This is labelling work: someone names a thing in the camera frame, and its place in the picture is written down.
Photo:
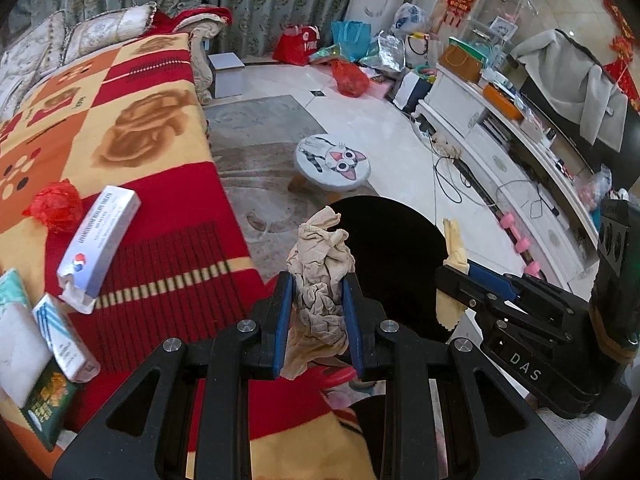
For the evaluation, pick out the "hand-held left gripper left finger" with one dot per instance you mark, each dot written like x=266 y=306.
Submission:
x=283 y=325

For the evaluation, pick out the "small white blue-striped box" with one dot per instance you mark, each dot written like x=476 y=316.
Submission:
x=62 y=340

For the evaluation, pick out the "grey cloth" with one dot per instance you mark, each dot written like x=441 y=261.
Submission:
x=595 y=85

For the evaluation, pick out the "round cat print stool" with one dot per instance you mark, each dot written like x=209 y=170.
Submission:
x=332 y=160

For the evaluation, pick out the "green white medicine box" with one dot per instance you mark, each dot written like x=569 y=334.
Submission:
x=47 y=400

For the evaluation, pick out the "white blue medicine box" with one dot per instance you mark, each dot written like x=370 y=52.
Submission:
x=97 y=245

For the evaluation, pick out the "red hanging ornament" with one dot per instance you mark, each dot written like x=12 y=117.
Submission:
x=460 y=2

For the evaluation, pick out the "brown paper bag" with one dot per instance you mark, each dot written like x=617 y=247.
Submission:
x=462 y=62

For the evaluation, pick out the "red gift bag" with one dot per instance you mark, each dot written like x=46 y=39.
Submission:
x=295 y=45

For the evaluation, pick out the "red mesh bag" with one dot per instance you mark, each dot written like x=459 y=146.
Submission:
x=52 y=205

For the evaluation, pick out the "orange box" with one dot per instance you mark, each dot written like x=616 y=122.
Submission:
x=502 y=101

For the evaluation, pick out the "blue tote bag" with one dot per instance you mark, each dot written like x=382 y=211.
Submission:
x=352 y=35

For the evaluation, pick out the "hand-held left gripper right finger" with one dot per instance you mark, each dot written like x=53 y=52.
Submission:
x=351 y=330

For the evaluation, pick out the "patterned fringed pillow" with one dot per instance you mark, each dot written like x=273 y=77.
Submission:
x=30 y=55
x=110 y=27

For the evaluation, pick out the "clear plastic bag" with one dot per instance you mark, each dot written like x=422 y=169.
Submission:
x=595 y=187

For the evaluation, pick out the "red orange printed blanket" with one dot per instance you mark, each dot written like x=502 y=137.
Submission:
x=150 y=160

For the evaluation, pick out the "yellow cloth piece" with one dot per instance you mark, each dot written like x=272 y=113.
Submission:
x=455 y=250

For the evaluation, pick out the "white television cabinet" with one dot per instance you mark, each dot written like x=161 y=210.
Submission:
x=500 y=160

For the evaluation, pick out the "white plastic bag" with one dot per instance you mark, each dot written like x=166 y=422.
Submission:
x=410 y=20

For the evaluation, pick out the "pink dumbbell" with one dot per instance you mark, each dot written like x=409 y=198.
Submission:
x=522 y=245

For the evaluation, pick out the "silver foil bag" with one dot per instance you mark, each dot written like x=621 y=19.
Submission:
x=391 y=52

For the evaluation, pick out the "red wall decoration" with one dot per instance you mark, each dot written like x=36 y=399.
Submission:
x=625 y=60

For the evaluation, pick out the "black trash bin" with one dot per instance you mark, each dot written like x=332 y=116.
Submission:
x=395 y=250

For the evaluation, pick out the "green patterned curtain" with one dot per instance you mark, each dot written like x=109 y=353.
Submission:
x=260 y=0

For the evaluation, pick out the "black white box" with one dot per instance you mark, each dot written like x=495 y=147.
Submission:
x=412 y=92

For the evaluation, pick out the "black television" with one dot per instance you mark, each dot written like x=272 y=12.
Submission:
x=550 y=100

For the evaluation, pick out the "grey cube box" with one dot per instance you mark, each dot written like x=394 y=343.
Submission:
x=225 y=77

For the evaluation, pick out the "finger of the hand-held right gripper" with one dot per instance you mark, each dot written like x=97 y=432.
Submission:
x=462 y=287
x=492 y=279

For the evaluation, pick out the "red cloth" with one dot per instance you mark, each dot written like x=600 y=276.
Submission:
x=175 y=22

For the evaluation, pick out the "white power strip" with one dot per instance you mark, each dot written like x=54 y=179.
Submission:
x=445 y=147

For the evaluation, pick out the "beige stocking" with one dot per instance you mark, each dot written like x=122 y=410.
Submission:
x=320 y=260

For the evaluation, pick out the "red plastic shopping bag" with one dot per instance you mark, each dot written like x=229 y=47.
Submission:
x=350 y=80

